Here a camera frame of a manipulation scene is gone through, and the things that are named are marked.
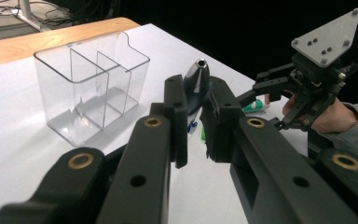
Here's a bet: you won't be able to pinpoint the white desk frame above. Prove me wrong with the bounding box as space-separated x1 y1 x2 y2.
18 0 53 33

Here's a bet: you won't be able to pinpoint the green and white tube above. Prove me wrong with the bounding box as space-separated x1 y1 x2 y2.
241 99 270 114

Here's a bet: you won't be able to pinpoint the black floor cables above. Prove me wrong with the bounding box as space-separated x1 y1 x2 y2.
0 0 74 28

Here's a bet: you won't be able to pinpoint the blue pen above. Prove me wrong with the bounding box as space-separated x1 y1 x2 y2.
183 58 213 134

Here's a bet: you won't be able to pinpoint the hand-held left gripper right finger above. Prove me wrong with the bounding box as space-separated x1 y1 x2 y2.
200 76 246 163

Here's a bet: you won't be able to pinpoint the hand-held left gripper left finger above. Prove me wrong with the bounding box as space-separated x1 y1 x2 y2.
150 74 189 169

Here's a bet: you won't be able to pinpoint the wooden table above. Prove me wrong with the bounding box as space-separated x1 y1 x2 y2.
0 17 141 70

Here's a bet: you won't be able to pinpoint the clear plastic organizer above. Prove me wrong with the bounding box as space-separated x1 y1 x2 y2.
33 31 151 147

